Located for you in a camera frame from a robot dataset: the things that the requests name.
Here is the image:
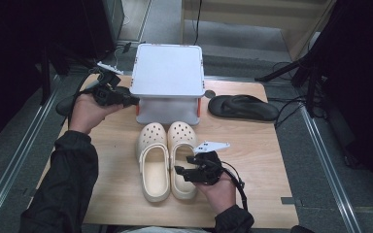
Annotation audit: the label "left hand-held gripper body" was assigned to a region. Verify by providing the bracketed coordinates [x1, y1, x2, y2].
[90, 61, 125, 108]

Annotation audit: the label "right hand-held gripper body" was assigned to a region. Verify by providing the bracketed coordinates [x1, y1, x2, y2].
[187, 140, 231, 186]

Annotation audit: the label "cream clog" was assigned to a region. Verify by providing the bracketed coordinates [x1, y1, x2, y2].
[136, 121, 172, 204]
[167, 120, 199, 201]

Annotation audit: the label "black flip-flop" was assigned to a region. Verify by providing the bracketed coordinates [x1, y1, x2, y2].
[207, 94, 280, 122]
[55, 85, 140, 117]

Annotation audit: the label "white two-tier shoe rack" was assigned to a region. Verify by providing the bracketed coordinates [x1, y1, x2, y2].
[129, 43, 207, 126]

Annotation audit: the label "person's left hand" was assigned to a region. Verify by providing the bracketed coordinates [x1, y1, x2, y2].
[68, 93, 124, 135]

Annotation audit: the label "person's right hand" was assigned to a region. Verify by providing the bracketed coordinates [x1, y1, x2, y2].
[195, 176, 237, 216]

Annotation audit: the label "black metal stand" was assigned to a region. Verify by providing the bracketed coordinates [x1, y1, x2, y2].
[40, 42, 110, 106]

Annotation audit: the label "dark grey cabinet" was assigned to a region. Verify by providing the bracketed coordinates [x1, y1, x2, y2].
[102, 0, 125, 50]

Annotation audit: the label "black curtain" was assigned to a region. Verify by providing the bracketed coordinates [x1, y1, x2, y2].
[0, 0, 116, 153]
[317, 0, 373, 195]

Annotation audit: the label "black rounded object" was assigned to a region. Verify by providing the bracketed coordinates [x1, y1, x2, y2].
[289, 225, 316, 233]

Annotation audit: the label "black tripod stand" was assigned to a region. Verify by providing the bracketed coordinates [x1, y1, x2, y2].
[254, 48, 324, 117]

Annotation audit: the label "right hand-held gripper black cable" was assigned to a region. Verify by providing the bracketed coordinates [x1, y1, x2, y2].
[221, 160, 249, 212]

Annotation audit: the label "hand-held gripper black cable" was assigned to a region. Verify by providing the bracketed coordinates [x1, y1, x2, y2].
[66, 69, 102, 127]
[221, 160, 249, 212]

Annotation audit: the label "left hand-held gripper black cable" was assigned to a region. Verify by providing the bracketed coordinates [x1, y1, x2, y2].
[66, 69, 102, 127]

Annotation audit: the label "white floor cable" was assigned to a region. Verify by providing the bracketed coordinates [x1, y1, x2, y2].
[105, 45, 125, 71]

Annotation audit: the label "black floor cables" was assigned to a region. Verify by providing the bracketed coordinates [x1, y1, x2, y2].
[267, 61, 309, 129]

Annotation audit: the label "black hanging cable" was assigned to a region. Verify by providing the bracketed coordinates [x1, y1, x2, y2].
[192, 0, 204, 47]

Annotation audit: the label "metal floor rail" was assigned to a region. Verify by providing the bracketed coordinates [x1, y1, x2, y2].
[0, 76, 61, 227]
[299, 106, 363, 233]

